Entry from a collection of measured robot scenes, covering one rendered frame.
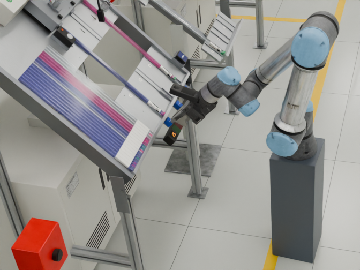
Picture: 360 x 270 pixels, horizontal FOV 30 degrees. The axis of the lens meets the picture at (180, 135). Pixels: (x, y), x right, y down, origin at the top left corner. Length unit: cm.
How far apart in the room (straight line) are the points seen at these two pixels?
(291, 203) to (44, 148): 102
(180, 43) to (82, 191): 85
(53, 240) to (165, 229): 110
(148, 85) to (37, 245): 87
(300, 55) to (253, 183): 129
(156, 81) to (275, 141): 59
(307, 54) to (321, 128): 155
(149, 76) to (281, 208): 76
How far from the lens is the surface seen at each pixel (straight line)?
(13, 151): 280
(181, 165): 349
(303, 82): 228
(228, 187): 335
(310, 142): 263
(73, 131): 232
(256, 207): 324
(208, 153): 355
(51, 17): 252
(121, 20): 284
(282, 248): 298
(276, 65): 245
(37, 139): 283
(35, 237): 215
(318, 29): 219
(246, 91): 245
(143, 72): 271
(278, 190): 274
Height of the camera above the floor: 224
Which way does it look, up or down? 37 degrees down
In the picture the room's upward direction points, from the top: 7 degrees counter-clockwise
